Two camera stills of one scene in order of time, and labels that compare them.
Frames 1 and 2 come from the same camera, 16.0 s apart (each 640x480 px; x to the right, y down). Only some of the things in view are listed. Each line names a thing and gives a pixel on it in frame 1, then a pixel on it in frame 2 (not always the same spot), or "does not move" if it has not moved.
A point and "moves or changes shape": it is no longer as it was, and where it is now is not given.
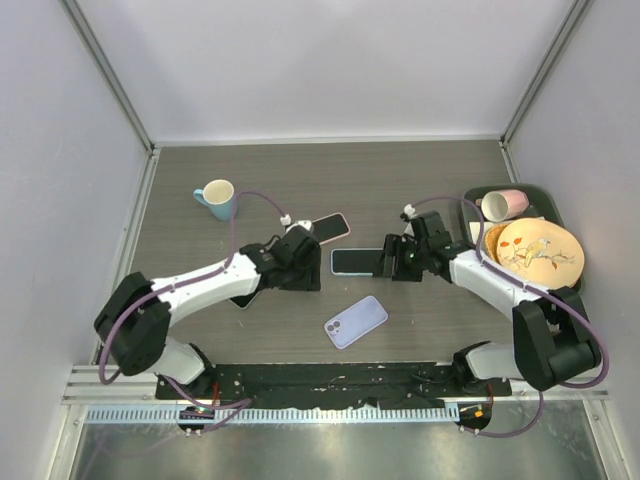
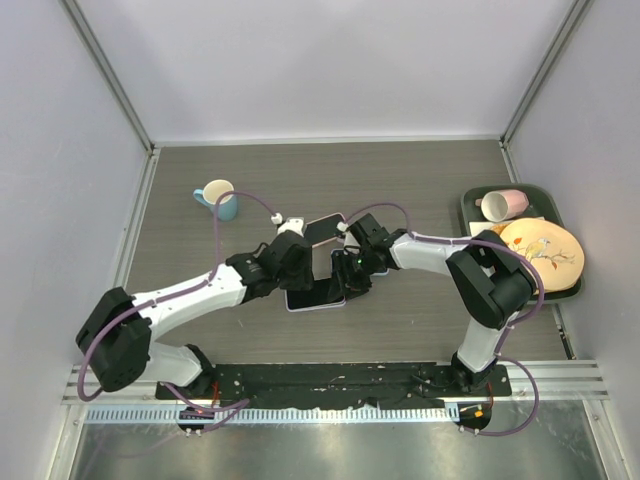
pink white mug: x=498 y=205 does not move
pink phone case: x=329 y=228 does not move
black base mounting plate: x=318 y=385 does not move
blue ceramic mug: x=219 y=196 does not move
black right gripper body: x=410 y=263 → x=354 y=270
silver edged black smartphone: x=243 y=301 moves or changes shape
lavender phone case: x=355 y=321 → x=312 y=299
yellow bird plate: x=541 y=252 does not move
